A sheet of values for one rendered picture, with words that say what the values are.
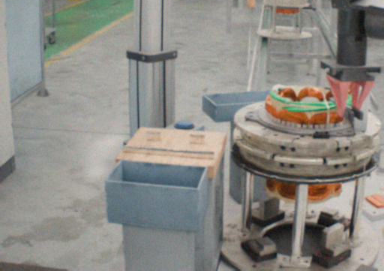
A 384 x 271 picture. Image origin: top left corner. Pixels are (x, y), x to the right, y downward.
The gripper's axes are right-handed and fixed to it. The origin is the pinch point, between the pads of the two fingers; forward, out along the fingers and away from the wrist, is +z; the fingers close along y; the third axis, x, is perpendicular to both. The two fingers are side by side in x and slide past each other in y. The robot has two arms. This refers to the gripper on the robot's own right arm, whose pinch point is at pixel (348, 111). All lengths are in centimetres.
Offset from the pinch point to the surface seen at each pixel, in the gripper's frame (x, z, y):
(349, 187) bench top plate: 48, 38, 26
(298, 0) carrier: 288, 11, 97
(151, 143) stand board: 17.1, 9.8, -34.3
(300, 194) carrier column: 5.8, 18.7, -6.3
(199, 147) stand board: 13.5, 9.8, -25.1
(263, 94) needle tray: 54, 11, 0
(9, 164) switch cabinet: 268, 109, -102
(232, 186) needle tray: 50, 35, -9
